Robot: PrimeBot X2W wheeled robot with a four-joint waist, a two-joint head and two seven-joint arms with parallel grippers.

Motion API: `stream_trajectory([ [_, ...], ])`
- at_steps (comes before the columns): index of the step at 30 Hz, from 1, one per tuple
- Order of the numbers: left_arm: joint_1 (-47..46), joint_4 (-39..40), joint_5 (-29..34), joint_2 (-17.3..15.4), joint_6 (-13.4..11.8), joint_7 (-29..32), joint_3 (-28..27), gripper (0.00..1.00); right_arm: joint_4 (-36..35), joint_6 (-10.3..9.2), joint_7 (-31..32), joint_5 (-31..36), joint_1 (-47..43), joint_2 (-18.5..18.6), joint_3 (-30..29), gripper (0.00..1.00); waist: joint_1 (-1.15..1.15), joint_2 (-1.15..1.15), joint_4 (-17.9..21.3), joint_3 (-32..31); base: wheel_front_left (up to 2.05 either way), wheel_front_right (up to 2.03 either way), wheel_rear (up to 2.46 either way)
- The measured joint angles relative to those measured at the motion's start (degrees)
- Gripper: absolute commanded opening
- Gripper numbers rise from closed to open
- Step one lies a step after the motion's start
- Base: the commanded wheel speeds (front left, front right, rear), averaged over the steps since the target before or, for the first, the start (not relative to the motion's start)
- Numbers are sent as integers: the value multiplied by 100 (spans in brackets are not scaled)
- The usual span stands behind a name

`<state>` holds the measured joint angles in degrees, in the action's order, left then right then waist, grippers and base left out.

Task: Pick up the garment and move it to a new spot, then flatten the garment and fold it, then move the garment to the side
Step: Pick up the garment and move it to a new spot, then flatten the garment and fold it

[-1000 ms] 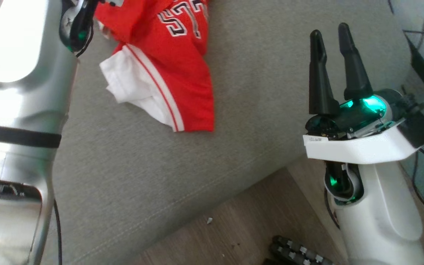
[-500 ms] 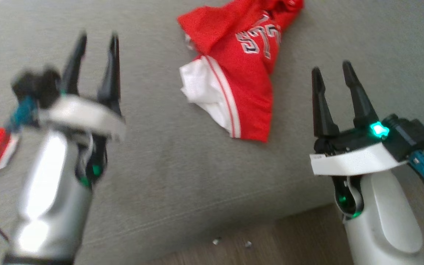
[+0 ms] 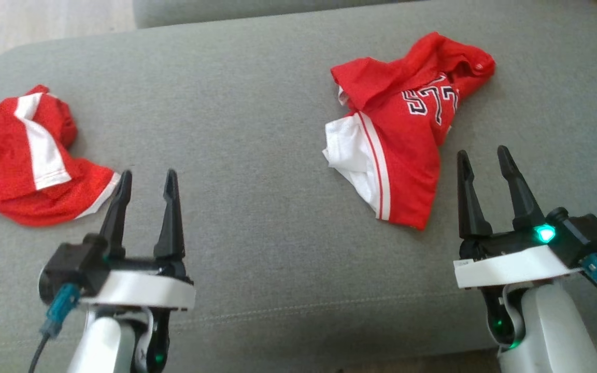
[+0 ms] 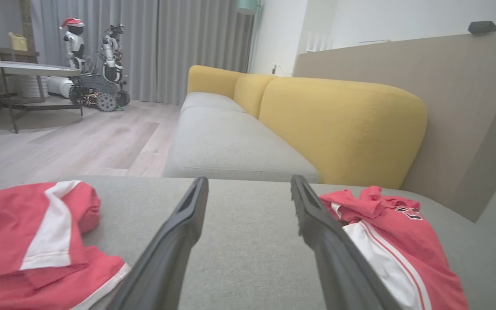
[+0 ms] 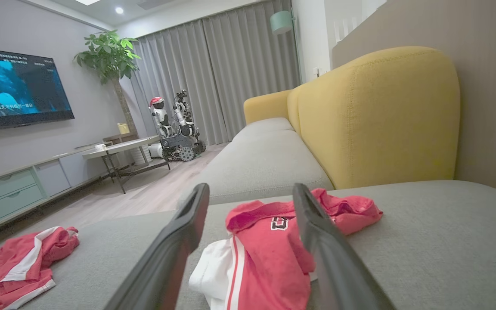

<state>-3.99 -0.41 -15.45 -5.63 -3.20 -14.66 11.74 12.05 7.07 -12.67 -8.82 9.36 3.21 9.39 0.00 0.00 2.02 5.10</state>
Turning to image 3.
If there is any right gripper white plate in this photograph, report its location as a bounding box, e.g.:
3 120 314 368
454 146 584 289

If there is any red white basketball jersey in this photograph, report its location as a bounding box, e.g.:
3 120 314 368
322 31 496 231

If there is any grey sofa back cushion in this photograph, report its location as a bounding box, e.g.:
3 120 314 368
133 0 397 29

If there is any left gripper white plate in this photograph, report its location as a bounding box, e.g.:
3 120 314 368
78 169 196 311

